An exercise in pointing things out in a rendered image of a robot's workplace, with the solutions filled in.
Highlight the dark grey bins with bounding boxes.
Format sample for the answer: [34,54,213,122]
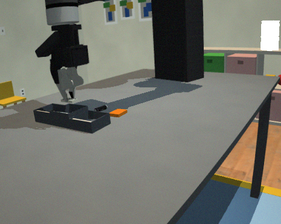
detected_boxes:
[33,104,111,134]

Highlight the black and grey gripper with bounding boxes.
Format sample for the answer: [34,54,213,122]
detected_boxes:
[50,24,89,102]

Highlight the white domino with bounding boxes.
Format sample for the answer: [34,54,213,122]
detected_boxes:
[61,98,78,103]

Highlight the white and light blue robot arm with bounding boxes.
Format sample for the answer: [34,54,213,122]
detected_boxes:
[35,0,109,57]

